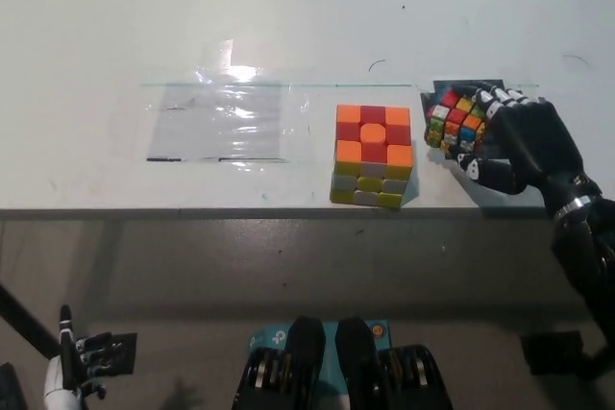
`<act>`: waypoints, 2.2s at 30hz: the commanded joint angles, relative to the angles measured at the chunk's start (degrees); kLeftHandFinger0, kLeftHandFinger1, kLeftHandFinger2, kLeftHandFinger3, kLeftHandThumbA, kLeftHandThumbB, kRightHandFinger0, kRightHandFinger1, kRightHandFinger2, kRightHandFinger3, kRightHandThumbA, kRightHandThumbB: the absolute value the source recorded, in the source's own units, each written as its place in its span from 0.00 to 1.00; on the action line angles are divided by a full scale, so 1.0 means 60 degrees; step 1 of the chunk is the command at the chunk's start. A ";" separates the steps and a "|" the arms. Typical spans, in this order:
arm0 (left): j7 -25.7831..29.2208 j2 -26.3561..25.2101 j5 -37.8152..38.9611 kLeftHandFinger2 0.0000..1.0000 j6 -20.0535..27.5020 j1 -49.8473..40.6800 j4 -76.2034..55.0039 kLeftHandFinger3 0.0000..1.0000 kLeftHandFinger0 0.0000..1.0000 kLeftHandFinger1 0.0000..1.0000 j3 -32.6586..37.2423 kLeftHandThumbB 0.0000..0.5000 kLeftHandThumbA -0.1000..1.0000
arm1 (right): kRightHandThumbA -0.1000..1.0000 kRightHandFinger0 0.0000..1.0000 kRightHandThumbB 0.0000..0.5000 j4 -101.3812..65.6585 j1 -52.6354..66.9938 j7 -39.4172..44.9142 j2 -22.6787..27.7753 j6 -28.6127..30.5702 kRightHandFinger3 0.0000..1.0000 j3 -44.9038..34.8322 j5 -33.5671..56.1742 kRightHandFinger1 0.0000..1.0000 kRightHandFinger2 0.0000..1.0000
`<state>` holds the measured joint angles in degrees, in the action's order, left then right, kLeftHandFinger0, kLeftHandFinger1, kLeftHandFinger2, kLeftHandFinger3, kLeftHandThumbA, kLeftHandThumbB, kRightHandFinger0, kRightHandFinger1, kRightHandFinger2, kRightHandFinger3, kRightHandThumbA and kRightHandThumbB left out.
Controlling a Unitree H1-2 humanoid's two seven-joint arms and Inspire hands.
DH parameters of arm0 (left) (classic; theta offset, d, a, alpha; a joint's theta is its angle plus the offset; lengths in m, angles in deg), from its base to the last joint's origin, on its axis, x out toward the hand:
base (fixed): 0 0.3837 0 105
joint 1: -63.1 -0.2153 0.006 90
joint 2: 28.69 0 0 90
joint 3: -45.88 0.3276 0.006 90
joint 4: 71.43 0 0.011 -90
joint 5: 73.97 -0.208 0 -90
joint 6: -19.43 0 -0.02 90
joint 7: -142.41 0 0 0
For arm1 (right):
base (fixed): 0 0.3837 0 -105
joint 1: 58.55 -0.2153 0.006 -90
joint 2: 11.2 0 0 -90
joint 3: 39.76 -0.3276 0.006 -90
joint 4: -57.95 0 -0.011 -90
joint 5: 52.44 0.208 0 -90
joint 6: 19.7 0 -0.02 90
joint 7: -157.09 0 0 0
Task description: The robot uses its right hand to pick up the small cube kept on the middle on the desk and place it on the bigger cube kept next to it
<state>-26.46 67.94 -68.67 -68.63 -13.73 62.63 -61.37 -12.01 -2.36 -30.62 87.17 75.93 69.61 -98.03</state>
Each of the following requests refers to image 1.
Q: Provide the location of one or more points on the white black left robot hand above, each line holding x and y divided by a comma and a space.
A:
62, 371

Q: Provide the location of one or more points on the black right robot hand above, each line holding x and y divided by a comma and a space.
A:
533, 141

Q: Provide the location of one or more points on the small studded multicolour cube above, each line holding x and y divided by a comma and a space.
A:
456, 122

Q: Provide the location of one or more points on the big orange red yellow cube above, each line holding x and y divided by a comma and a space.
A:
372, 151

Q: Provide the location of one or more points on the left black robot body block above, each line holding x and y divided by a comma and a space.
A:
293, 362

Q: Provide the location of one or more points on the black robot body block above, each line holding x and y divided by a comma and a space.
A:
375, 367
293, 362

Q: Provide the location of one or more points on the right black robot body block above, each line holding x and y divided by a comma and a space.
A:
375, 367

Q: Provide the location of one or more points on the black object with rounded edge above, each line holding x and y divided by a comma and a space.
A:
9, 388

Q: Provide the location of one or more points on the black diagonal table leg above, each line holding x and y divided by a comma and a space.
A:
24, 321

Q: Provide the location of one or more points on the black square floor patch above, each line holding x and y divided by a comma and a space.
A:
126, 357

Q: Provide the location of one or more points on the black tape patch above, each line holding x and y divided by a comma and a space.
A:
461, 85

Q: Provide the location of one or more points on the clear plastic sheet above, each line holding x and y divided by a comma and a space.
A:
216, 127

